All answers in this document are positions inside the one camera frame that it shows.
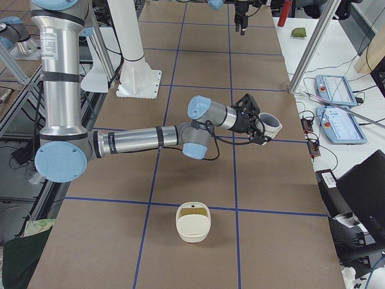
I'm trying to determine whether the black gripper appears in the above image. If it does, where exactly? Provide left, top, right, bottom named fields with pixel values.
left=234, top=0, right=251, bottom=36
left=233, top=110, right=271, bottom=145

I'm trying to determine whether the white mug grey inside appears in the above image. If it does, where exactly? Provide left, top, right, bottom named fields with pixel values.
left=256, top=113, right=282, bottom=146

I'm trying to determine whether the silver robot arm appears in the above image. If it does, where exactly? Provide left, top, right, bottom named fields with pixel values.
left=31, top=1, right=277, bottom=182
left=208, top=0, right=253, bottom=36

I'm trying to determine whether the red bottle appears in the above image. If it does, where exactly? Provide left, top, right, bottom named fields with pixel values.
left=277, top=0, right=292, bottom=27

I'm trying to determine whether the green cloth pouch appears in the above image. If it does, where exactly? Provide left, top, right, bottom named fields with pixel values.
left=291, top=27, right=307, bottom=38

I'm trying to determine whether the near blue teach pendant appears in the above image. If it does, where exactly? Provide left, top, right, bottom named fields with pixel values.
left=316, top=105, right=367, bottom=145

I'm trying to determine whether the blue teach pendant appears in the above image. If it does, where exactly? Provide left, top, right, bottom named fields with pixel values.
left=315, top=75, right=358, bottom=107
left=316, top=105, right=367, bottom=145

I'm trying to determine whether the far blue teach pendant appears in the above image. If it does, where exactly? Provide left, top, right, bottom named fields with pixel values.
left=315, top=75, right=358, bottom=107

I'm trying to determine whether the cream bin with lid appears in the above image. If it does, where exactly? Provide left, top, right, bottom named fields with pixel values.
left=176, top=202, right=211, bottom=243

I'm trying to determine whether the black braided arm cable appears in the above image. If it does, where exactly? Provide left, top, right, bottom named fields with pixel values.
left=195, top=119, right=271, bottom=160

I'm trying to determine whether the aluminium frame post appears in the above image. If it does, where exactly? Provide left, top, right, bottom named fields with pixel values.
left=288, top=0, right=341, bottom=95

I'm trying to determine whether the white camera stand post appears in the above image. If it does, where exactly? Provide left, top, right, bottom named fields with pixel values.
left=108, top=0, right=162, bottom=99

